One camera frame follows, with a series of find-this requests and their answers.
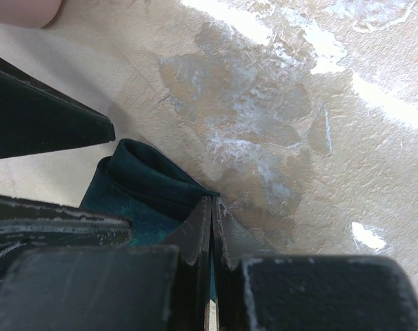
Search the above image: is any dark green tie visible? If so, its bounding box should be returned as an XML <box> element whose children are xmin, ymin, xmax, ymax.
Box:
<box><xmin>78</xmin><ymin>138</ymin><xmax>221</xmax><ymax>311</ymax></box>

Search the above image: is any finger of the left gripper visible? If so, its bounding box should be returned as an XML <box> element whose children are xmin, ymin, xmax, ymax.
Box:
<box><xmin>0</xmin><ymin>57</ymin><xmax>115</xmax><ymax>159</ymax></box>
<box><xmin>0</xmin><ymin>195</ymin><xmax>133</xmax><ymax>284</ymax></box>

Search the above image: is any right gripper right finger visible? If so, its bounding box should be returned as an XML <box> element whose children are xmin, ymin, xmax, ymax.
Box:
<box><xmin>212</xmin><ymin>197</ymin><xmax>273</xmax><ymax>330</ymax></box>

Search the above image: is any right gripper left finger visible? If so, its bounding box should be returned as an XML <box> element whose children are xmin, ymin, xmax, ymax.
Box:
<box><xmin>162</xmin><ymin>197</ymin><xmax>212</xmax><ymax>330</ymax></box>

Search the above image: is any pink divided tray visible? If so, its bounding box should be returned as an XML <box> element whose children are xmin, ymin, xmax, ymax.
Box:
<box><xmin>0</xmin><ymin>0</ymin><xmax>62</xmax><ymax>28</ymax></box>

